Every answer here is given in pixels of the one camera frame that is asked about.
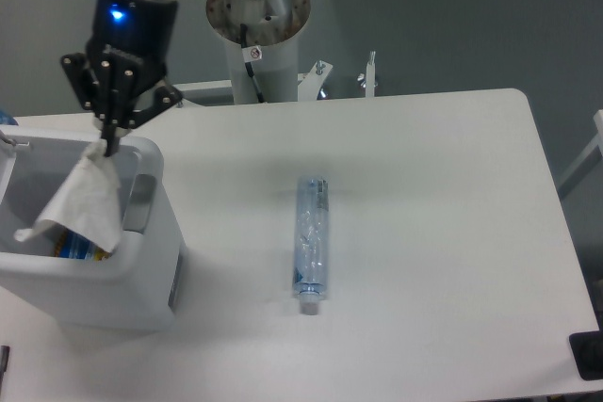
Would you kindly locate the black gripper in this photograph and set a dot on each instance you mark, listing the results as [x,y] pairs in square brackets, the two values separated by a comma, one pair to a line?
[121,77]

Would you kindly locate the white paper tissue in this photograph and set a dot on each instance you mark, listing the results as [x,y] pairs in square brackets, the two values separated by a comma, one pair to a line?
[87,202]

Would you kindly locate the clear plastic water bottle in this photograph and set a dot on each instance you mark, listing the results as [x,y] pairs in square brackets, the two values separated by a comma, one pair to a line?
[311,244]

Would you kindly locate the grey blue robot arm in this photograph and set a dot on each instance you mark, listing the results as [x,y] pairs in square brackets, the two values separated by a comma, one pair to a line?
[121,77]

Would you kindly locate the white trash can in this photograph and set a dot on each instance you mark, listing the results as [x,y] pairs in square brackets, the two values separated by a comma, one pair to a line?
[136,287]

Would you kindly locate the blue object at left edge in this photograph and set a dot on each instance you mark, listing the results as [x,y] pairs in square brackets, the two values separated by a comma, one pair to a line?
[7,119]

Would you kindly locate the blue yellow snack wrapper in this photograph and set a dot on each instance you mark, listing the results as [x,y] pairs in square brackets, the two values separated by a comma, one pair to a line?
[71,245]

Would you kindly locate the black object at table edge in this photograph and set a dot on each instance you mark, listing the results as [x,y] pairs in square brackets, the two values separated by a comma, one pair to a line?
[587,351]

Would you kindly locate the white pedestal base frame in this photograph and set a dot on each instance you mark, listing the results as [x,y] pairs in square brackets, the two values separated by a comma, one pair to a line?
[264,87]

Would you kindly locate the white furniture frame right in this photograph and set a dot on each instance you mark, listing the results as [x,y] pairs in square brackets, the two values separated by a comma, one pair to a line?
[586,161]

